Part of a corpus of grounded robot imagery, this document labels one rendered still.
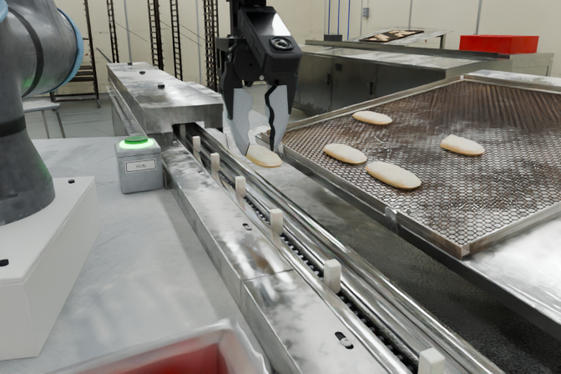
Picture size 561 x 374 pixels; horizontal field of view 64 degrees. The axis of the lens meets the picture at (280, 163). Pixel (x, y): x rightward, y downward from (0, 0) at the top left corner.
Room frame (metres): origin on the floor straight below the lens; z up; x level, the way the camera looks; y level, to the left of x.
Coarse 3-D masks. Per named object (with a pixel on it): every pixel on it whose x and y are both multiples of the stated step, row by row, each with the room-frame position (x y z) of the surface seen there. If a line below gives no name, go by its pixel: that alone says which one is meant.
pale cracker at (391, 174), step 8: (368, 168) 0.59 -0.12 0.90; (376, 168) 0.58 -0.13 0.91; (384, 168) 0.57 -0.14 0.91; (392, 168) 0.57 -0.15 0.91; (400, 168) 0.57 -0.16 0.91; (376, 176) 0.57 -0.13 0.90; (384, 176) 0.55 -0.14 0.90; (392, 176) 0.55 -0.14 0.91; (400, 176) 0.54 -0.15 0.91; (408, 176) 0.54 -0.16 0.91; (416, 176) 0.54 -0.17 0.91; (392, 184) 0.54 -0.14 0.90; (400, 184) 0.53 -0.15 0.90; (408, 184) 0.52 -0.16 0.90; (416, 184) 0.52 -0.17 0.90
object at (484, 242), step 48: (384, 96) 0.94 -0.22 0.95; (432, 96) 0.92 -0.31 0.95; (480, 96) 0.87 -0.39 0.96; (528, 96) 0.82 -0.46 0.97; (288, 144) 0.77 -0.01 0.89; (432, 144) 0.66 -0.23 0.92; (528, 144) 0.60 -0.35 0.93; (384, 192) 0.52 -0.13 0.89; (432, 192) 0.50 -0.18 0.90; (480, 192) 0.49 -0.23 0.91; (432, 240) 0.40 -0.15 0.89; (480, 240) 0.38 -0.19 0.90
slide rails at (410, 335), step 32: (224, 160) 0.80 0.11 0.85; (256, 192) 0.64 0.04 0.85; (288, 224) 0.52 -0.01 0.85; (288, 256) 0.44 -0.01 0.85; (320, 256) 0.44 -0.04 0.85; (320, 288) 0.38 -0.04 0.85; (352, 288) 0.38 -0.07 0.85; (352, 320) 0.33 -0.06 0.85; (384, 320) 0.33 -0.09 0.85; (384, 352) 0.29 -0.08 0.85; (416, 352) 0.29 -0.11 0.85
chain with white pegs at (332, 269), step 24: (192, 144) 0.96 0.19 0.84; (216, 168) 0.77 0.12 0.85; (240, 192) 0.64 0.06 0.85; (264, 216) 0.57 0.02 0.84; (288, 240) 0.50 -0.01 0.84; (312, 264) 0.44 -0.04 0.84; (336, 264) 0.39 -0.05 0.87; (336, 288) 0.39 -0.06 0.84; (360, 312) 0.35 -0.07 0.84; (384, 336) 0.32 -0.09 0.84; (408, 360) 0.29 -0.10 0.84; (432, 360) 0.26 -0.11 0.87
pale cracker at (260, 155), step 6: (252, 150) 0.58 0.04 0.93; (258, 150) 0.58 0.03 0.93; (264, 150) 0.58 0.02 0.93; (246, 156) 0.58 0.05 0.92; (252, 156) 0.56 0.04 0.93; (258, 156) 0.55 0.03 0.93; (264, 156) 0.55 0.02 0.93; (270, 156) 0.55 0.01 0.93; (276, 156) 0.56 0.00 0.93; (252, 162) 0.56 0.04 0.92; (258, 162) 0.54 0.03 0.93; (264, 162) 0.54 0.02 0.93; (270, 162) 0.54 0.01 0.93; (276, 162) 0.54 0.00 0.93
